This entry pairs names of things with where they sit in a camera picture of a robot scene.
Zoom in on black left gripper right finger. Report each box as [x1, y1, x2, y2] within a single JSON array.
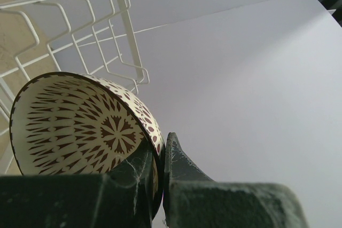
[[163, 132, 308, 228]]

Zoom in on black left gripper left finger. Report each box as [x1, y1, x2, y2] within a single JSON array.
[[1, 149, 153, 227]]

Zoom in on white wire dish rack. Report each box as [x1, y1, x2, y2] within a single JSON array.
[[1, 0, 150, 175]]

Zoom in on white bowl maroon pattern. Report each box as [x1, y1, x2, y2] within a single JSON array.
[[9, 72, 165, 214]]

